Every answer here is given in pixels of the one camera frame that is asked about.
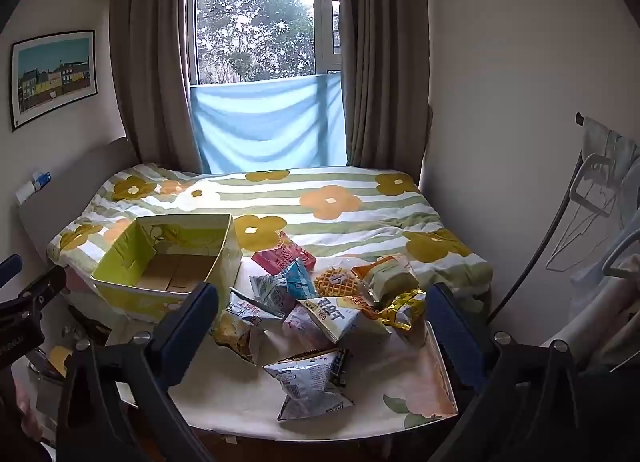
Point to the pale green towel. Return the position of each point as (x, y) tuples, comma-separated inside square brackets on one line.
[(610, 147)]

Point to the deep pink snack packet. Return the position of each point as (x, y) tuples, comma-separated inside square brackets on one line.
[(280, 257)]

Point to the yellow-green cardboard box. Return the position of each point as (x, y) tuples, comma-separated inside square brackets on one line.
[(150, 252)]

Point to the hanging light clothes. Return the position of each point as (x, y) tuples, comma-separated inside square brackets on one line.
[(610, 312)]

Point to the window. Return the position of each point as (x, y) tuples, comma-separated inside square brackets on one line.
[(250, 17)]

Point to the grey bed headboard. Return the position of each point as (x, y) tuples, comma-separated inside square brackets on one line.
[(75, 182)]

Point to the small white box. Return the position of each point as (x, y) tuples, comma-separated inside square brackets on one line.
[(25, 194)]

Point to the pink bed sheet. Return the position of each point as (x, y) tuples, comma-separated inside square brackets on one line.
[(80, 282)]

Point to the black clothes rack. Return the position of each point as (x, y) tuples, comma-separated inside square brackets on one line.
[(550, 222)]

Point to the grey white snack packet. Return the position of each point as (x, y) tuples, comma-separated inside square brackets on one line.
[(305, 387)]

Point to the white and blue snack packet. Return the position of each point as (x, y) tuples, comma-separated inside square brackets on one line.
[(267, 292)]

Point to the white yellow black-print packet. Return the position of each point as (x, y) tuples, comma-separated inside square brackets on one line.
[(340, 324)]

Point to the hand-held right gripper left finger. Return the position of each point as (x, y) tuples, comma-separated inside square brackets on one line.
[(192, 317)]

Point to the floral striped blanket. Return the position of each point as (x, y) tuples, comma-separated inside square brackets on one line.
[(325, 227)]

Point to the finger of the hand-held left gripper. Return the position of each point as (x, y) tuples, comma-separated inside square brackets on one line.
[(10, 271), (42, 287)]

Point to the brown curtain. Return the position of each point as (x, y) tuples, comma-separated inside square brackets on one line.
[(385, 67), (150, 67)]

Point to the framed picture of houses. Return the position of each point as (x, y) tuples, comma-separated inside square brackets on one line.
[(52, 77)]

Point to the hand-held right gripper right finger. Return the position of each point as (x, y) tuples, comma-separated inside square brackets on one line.
[(450, 337)]

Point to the orange and cream bread packet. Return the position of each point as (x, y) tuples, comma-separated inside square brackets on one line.
[(385, 274)]

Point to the golden yellow snack packet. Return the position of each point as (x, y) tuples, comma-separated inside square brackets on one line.
[(405, 312)]

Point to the yellow corn snack packet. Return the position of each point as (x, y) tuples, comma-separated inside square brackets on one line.
[(237, 337)]

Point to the clear waffle packet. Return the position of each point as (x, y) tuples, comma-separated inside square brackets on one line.
[(337, 283)]

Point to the white clothes hanger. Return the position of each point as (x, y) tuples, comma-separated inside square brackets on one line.
[(592, 182)]

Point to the blue and white tube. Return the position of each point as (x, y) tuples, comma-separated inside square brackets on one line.
[(42, 179)]

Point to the light blue cloth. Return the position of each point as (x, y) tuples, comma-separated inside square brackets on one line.
[(265, 122)]

